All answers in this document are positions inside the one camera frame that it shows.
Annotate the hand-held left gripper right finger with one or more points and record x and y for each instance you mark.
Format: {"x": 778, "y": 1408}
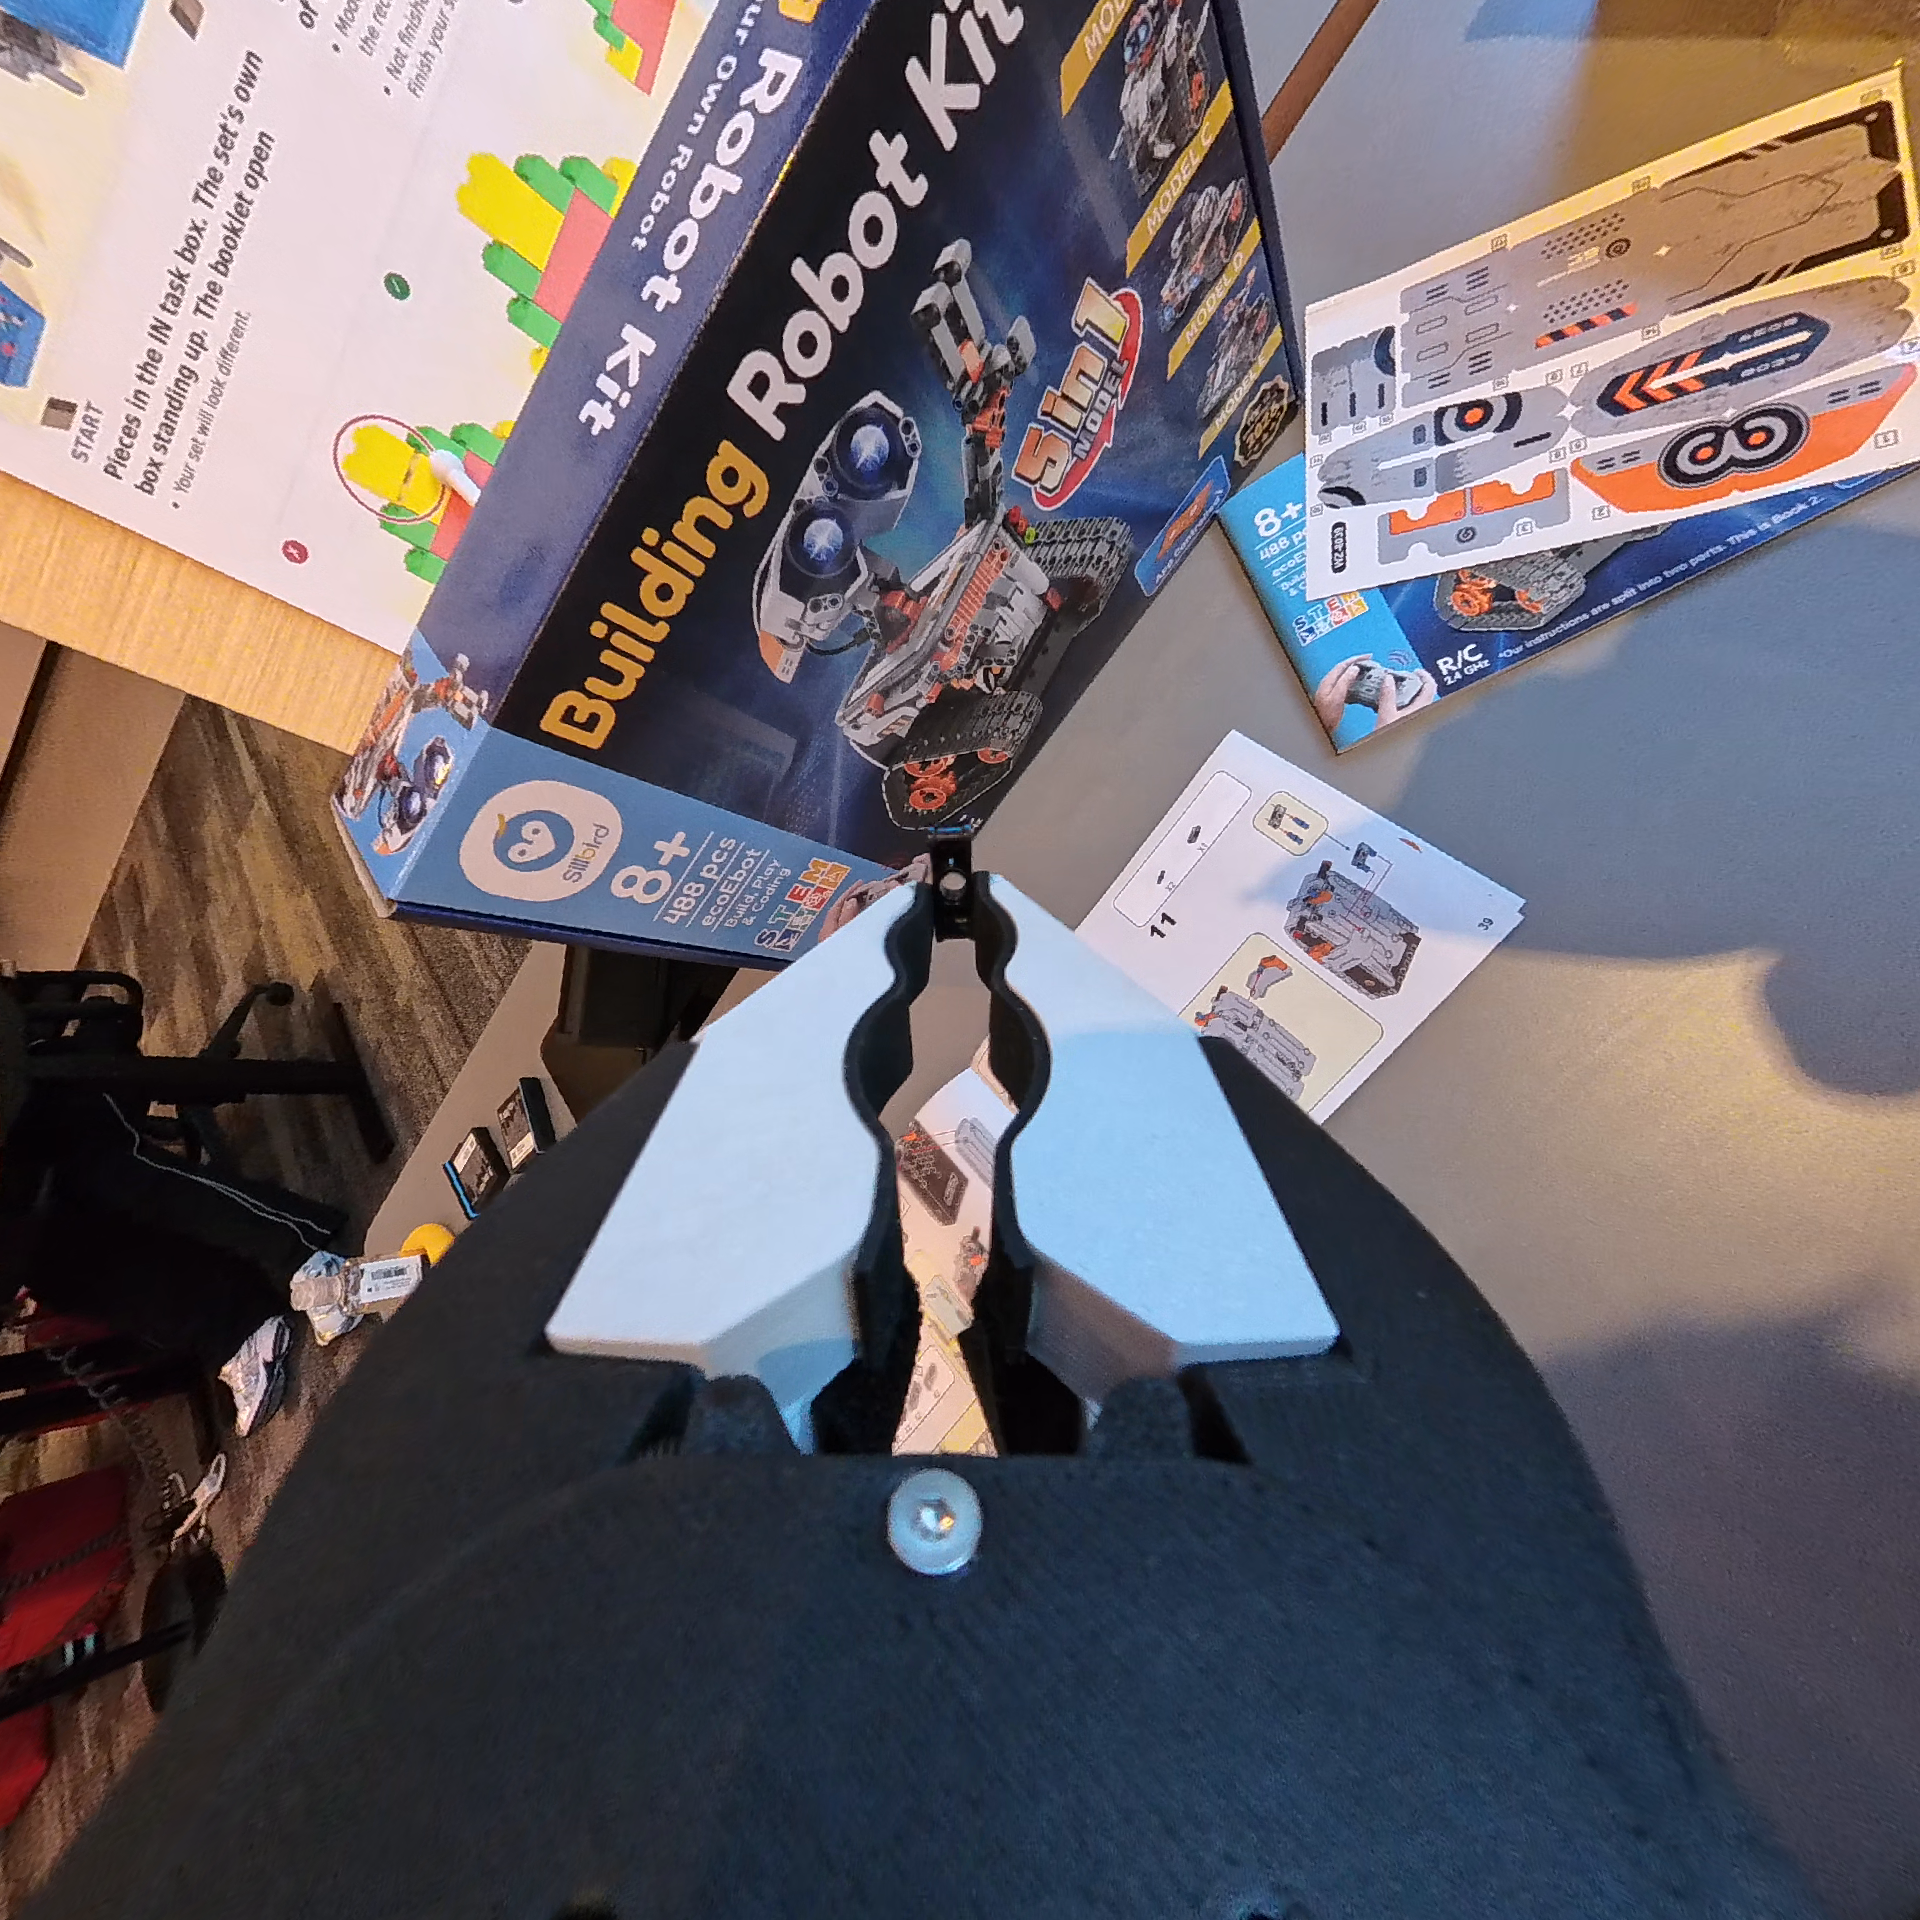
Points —
{"x": 1156, "y": 1201}

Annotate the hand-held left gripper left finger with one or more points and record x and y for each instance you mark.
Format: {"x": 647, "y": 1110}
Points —
{"x": 720, "y": 1201}

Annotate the small black brick piece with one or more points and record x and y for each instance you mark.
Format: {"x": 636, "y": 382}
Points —
{"x": 954, "y": 886}

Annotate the grey desk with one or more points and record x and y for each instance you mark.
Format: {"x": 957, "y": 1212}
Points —
{"x": 1652, "y": 1049}

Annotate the white printed task sheet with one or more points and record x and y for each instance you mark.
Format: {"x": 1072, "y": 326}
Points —
{"x": 226, "y": 299}

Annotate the small black box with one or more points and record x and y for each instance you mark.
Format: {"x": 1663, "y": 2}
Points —
{"x": 527, "y": 1123}
{"x": 475, "y": 1164}

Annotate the small yellow object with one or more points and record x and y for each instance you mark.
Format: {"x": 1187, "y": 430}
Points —
{"x": 431, "y": 1249}

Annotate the open white instruction booklet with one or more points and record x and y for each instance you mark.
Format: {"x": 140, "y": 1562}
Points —
{"x": 1306, "y": 930}

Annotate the silver foil wrapper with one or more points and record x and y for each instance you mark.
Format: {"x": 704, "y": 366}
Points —
{"x": 260, "y": 1371}

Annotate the black office chair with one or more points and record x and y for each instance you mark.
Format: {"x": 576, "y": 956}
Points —
{"x": 240, "y": 1049}

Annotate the blue instruction booklet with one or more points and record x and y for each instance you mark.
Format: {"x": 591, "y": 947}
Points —
{"x": 1501, "y": 639}

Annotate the red bag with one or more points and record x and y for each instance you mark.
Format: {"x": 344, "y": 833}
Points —
{"x": 61, "y": 1560}

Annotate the blue robot kit box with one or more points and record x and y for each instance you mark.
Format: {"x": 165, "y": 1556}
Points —
{"x": 840, "y": 451}

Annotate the grey orange sticker sheet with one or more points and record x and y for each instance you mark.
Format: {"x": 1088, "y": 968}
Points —
{"x": 1652, "y": 299}

